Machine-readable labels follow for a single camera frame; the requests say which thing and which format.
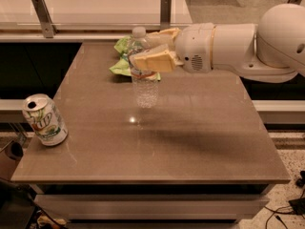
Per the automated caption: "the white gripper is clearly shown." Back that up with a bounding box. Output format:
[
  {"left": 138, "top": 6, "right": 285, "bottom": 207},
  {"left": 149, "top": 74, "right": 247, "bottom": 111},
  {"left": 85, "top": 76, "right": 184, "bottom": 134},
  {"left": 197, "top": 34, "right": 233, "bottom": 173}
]
[{"left": 130, "top": 23, "right": 214, "bottom": 73}]

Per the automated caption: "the clear plastic water bottle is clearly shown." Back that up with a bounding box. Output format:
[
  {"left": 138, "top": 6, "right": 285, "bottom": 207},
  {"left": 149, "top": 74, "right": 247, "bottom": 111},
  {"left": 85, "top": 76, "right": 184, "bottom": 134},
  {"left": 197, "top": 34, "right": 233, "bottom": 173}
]
[{"left": 128, "top": 27, "right": 158, "bottom": 108}]

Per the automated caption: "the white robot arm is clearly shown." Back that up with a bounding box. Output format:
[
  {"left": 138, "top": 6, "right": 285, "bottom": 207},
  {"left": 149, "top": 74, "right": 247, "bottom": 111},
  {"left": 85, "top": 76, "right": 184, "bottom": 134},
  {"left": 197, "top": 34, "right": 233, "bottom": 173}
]
[{"left": 130, "top": 4, "right": 305, "bottom": 83}]

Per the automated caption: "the white green 7up can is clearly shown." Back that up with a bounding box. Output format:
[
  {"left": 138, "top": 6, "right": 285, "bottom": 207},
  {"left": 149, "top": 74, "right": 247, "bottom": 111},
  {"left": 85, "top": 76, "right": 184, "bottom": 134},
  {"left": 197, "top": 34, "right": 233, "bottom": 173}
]
[{"left": 22, "top": 94, "right": 68, "bottom": 146}]

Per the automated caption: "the green chip bag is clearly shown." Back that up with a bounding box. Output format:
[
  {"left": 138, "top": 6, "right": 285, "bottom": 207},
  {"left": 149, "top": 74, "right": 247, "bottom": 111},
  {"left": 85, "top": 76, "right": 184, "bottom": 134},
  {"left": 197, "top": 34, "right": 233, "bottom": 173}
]
[{"left": 110, "top": 35, "right": 160, "bottom": 81}]

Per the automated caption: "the grey table drawer front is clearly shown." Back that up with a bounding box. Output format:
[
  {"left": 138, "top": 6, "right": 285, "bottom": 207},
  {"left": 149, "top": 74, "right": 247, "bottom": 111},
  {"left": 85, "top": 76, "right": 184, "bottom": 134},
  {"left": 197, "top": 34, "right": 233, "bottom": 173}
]
[{"left": 35, "top": 195, "right": 269, "bottom": 220}]

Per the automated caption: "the dark object at left floor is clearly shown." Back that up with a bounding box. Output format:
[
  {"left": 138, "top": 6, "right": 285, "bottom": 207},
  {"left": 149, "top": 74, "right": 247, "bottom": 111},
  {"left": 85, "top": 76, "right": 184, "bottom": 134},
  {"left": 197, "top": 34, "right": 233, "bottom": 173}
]
[{"left": 0, "top": 140, "right": 68, "bottom": 229}]

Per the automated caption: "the middle metal railing bracket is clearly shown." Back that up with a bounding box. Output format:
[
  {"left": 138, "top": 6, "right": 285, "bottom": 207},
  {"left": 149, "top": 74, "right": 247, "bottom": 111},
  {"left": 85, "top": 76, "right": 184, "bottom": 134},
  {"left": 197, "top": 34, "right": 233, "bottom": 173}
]
[{"left": 160, "top": 0, "right": 172, "bottom": 30}]

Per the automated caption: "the metal railing bracket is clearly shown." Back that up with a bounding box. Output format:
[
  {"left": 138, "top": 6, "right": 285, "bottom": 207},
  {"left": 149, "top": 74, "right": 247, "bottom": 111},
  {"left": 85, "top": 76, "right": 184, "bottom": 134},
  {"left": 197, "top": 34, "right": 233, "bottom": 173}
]
[
  {"left": 160, "top": 0, "right": 172, "bottom": 30},
  {"left": 31, "top": 0, "right": 56, "bottom": 38},
  {"left": 288, "top": 0, "right": 302, "bottom": 5}
]

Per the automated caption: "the left metal railing bracket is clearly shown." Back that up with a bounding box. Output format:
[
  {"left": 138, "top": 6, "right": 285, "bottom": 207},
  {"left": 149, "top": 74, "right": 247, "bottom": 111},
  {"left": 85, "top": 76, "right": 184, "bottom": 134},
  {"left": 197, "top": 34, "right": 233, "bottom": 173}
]
[{"left": 31, "top": 0, "right": 56, "bottom": 38}]

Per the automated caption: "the right metal railing bracket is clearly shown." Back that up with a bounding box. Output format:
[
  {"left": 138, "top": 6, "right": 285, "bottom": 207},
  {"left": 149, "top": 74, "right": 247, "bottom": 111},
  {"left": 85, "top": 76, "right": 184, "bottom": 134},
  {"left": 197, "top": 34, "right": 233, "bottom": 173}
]
[{"left": 288, "top": 0, "right": 302, "bottom": 5}]

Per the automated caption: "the black power adapter with cable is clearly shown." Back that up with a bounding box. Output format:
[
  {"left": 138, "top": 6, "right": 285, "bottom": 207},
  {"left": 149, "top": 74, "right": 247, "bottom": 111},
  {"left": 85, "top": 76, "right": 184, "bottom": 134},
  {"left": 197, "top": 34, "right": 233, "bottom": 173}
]
[{"left": 263, "top": 170, "right": 305, "bottom": 229}]

